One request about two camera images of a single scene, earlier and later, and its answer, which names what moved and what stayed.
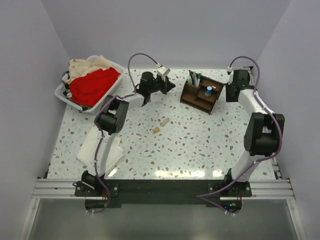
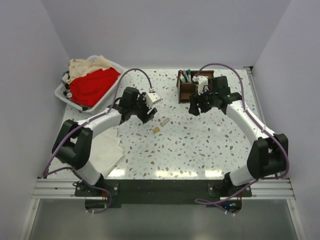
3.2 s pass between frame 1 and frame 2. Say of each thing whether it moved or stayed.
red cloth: stayed
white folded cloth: stayed
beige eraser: stayed
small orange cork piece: stayed
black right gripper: moved
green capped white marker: moved
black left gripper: moved
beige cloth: stayed
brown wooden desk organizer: moved
